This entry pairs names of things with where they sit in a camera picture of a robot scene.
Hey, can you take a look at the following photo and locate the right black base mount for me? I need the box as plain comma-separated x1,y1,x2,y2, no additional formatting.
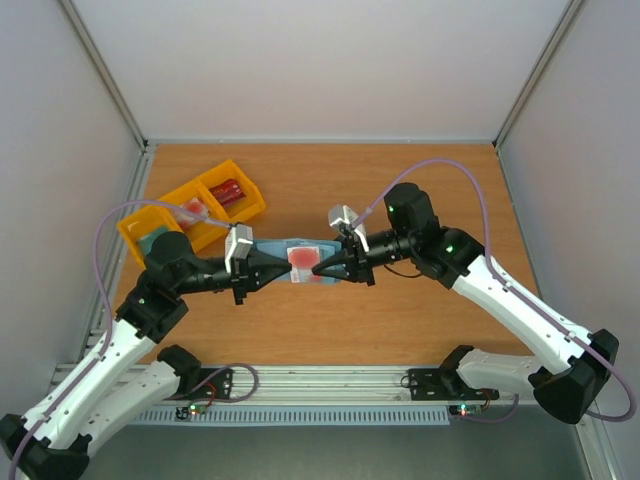
400,368,500,401

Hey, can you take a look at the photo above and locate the right small circuit board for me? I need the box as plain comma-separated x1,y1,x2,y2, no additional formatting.
449,403,488,418

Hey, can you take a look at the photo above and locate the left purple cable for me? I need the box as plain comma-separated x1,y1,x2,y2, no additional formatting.
9,199,236,480

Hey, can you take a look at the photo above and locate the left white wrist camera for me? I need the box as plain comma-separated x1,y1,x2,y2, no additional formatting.
224,223,253,273

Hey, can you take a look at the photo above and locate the grey slotted cable duct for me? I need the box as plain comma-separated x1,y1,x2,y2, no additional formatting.
132,405,450,428

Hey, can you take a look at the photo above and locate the yellow bin near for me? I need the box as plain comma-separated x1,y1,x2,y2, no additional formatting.
117,206,179,268

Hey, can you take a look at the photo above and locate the yellow bin middle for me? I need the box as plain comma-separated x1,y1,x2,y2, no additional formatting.
159,180,229,252

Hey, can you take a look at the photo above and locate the small circuit board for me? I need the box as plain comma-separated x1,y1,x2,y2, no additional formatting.
175,403,208,421
449,403,488,418

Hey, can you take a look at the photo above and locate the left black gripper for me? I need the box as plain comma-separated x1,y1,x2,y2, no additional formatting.
175,248,292,305

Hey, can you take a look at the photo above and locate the teal card stack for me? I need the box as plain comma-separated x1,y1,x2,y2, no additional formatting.
137,226,168,257

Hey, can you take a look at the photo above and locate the teal card holder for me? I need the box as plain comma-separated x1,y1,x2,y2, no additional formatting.
254,238,341,285

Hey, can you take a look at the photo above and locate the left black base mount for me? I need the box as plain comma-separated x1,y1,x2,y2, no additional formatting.
169,368,234,401

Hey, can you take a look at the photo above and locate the aluminium front rail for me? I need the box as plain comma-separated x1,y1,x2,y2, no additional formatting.
52,363,596,407

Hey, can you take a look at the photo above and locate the left small circuit board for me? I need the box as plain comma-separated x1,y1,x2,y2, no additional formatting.
175,403,208,421

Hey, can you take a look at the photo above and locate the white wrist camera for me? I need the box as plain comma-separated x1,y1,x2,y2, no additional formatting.
224,223,253,273
328,205,369,252

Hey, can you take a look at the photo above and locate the red card stack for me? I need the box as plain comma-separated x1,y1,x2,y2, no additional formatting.
209,179,246,208

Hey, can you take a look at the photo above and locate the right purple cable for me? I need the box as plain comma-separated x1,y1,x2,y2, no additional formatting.
354,157,632,424

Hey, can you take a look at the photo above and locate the purple cable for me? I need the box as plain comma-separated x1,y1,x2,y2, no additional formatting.
354,157,632,424
9,199,236,480

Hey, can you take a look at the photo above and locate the white red-dot card stack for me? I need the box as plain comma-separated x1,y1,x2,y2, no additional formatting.
173,197,209,230

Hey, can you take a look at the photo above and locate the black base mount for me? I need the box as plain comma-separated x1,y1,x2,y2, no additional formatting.
400,368,500,401
169,368,234,401

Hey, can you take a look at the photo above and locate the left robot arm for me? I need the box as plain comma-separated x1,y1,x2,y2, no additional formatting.
1,225,291,479

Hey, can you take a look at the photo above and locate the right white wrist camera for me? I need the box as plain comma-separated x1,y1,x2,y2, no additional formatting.
328,205,369,252

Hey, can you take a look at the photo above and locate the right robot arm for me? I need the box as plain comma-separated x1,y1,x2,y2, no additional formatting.
312,183,619,424

